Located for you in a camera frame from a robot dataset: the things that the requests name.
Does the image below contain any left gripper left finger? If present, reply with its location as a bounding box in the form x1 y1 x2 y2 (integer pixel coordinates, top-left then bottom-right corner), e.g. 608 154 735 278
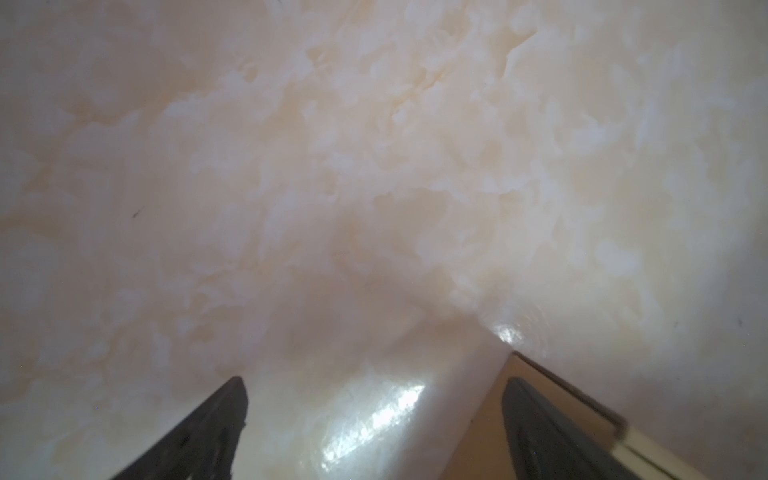
114 376 249 480

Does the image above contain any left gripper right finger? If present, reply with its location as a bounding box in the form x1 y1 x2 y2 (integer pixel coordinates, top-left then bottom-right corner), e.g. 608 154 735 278
501 377 637 480

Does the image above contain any brown cardboard box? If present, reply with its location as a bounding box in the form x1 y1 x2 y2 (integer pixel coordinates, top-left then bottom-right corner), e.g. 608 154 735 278
442 352 703 479

